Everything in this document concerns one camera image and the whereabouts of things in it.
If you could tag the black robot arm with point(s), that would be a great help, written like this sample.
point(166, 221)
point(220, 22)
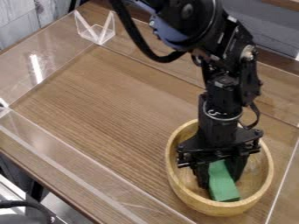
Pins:
point(197, 27)

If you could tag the clear acrylic wall panels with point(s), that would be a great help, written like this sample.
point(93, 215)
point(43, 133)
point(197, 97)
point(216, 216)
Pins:
point(94, 109)

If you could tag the green rectangular block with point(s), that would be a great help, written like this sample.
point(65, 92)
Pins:
point(224, 190)

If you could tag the brown wooden bowl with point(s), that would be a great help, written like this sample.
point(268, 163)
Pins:
point(188, 189)

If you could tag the clear acrylic corner bracket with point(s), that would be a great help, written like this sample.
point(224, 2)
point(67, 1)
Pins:
point(100, 34)

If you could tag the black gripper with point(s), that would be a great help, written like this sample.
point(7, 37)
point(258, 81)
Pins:
point(221, 139)

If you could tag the black metal base plate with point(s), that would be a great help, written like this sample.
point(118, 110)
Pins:
point(39, 213)

